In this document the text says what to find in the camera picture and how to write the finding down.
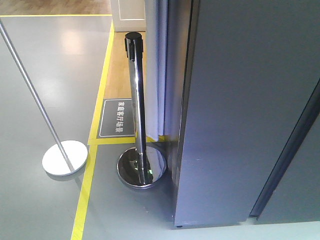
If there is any open fridge door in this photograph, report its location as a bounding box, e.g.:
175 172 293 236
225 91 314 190
174 0 320 226

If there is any dark grey fridge body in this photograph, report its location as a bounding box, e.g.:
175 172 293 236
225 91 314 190
249 84 320 224

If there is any black floor sign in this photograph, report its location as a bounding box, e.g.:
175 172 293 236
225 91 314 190
97 98 134 139

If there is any white blue curtain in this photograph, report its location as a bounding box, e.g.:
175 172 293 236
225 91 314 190
144 0 168 141

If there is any chrome stanchion post with base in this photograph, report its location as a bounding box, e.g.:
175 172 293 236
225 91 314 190
117 32 167 190

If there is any silver stanchion post with base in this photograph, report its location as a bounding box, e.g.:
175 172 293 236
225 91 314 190
0 22 88 177

